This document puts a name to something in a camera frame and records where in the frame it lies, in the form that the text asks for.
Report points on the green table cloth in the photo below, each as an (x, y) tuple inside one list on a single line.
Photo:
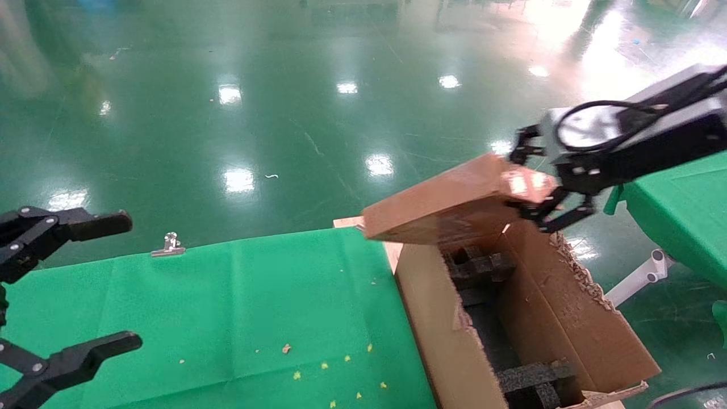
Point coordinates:
[(199, 318), (681, 216)]

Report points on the white metal pipe leg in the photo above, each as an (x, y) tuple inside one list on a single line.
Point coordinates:
[(636, 281)]

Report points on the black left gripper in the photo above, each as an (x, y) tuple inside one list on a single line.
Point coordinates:
[(2, 307)]

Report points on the large open brown carton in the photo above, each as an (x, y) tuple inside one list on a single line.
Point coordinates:
[(568, 318)]

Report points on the black foam insert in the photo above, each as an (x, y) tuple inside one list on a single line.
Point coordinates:
[(534, 378), (480, 267)]

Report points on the silver metal binder clip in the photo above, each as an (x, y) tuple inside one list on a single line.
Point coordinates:
[(167, 245)]

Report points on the small brown cardboard box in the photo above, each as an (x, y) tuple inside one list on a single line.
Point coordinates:
[(443, 204)]

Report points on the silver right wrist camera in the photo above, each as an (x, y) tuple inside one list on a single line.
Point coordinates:
[(590, 128)]

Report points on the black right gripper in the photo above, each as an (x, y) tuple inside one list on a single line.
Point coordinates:
[(653, 156)]

